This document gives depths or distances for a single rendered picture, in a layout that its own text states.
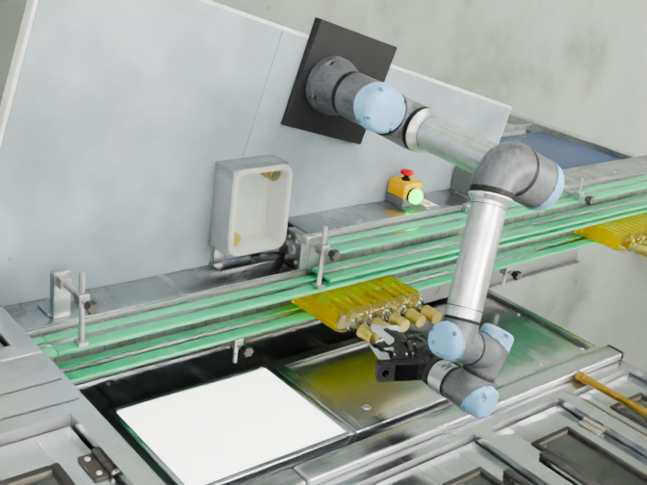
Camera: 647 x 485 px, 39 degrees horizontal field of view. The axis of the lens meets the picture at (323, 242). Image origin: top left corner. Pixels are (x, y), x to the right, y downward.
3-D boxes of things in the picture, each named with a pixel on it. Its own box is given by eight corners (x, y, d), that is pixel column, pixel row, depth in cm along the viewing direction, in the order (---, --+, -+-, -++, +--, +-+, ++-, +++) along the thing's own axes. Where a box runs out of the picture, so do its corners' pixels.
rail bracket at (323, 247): (297, 277, 232) (326, 297, 224) (303, 216, 226) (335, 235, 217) (305, 275, 234) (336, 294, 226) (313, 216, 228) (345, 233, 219)
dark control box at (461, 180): (449, 188, 280) (469, 196, 274) (453, 164, 277) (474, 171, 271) (467, 185, 285) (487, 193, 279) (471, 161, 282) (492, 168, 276)
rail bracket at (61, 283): (37, 313, 199) (82, 359, 184) (37, 242, 193) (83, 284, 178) (58, 308, 202) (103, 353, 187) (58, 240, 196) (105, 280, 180)
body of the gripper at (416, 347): (413, 357, 216) (450, 381, 208) (387, 367, 211) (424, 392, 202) (418, 329, 213) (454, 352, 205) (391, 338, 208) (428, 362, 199)
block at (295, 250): (281, 261, 236) (297, 271, 232) (284, 227, 233) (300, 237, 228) (292, 259, 239) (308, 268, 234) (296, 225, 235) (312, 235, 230)
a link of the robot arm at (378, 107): (349, 64, 219) (384, 79, 209) (382, 84, 228) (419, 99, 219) (326, 109, 220) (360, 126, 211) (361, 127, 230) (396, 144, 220)
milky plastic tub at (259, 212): (209, 245, 227) (228, 258, 221) (216, 161, 219) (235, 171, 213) (266, 235, 238) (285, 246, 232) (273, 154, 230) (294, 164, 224)
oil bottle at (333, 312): (289, 301, 235) (342, 337, 220) (291, 282, 232) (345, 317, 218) (306, 296, 238) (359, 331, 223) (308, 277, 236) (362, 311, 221)
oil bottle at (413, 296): (355, 286, 249) (409, 319, 234) (358, 268, 247) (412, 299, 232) (371, 282, 252) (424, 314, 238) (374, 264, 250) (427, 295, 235)
